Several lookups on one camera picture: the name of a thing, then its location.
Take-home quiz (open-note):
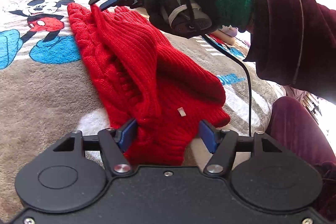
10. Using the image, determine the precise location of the lilac floral folded clothes stack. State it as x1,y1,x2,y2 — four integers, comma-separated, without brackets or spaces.
210,26,238,46

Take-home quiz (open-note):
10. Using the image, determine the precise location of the red knit sweater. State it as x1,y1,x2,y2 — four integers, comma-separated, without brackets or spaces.
67,3,230,165

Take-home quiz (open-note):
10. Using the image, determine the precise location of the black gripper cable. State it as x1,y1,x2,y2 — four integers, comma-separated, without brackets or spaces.
200,34,253,138

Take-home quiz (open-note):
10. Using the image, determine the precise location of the maroon velvet right forearm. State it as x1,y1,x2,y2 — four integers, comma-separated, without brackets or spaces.
246,0,335,103

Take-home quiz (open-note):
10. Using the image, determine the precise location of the maroon velvet trouser leg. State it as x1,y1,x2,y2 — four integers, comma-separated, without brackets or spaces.
265,97,335,222

